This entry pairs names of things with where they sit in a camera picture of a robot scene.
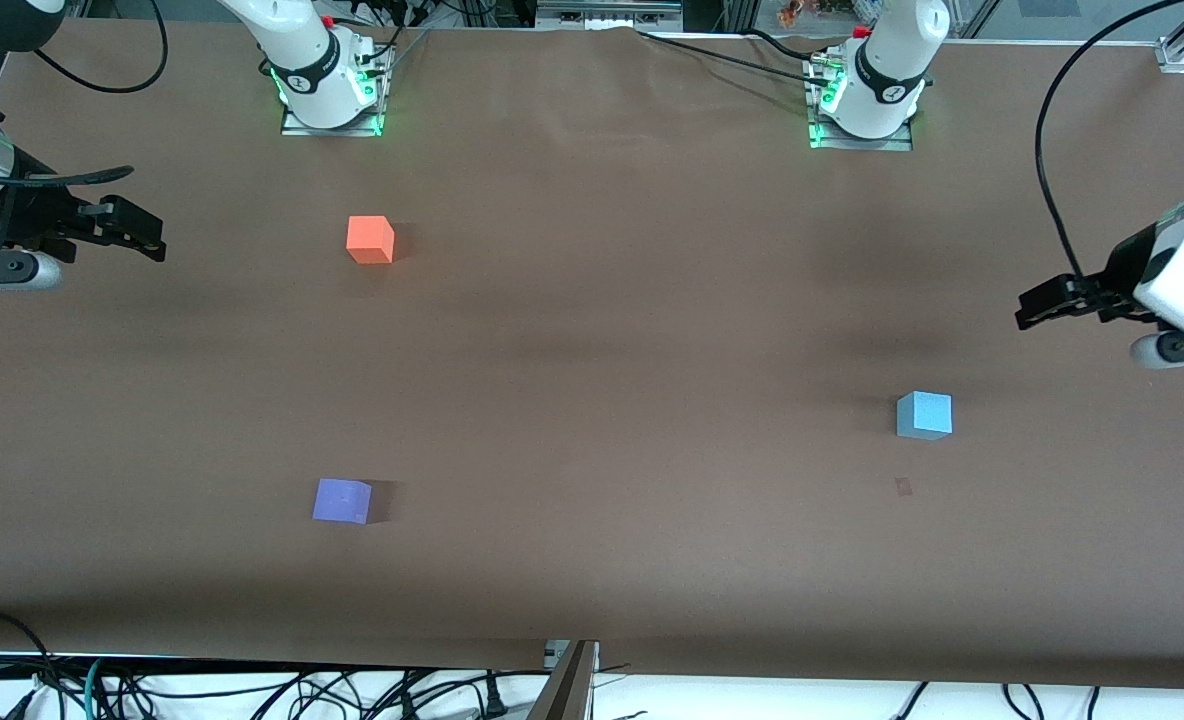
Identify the orange foam block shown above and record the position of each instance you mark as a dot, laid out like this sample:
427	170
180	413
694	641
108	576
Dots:
369	240

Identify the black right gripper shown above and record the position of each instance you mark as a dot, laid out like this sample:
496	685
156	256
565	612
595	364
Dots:
24	214

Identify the purple foam block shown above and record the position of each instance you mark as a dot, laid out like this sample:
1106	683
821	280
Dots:
342	500

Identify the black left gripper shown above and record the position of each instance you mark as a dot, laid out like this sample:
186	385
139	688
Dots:
1124	266

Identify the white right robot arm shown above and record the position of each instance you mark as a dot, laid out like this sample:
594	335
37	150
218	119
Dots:
307	60

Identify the orange colourful toy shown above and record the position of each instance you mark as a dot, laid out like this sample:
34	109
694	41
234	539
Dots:
812	10

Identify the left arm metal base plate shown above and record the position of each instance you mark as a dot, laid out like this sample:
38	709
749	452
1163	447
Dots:
897	140

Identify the black power plug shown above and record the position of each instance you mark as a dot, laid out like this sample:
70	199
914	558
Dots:
495	700

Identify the metal post with bracket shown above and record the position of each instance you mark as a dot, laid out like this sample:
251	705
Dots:
564	685

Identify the light blue foam block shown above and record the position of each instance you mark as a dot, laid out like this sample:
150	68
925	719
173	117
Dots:
922	414

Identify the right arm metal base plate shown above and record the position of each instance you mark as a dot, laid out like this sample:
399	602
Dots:
372	100

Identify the grey power strip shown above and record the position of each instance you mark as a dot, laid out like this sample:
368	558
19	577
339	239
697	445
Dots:
607	12

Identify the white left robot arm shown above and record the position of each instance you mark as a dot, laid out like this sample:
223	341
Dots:
887	70

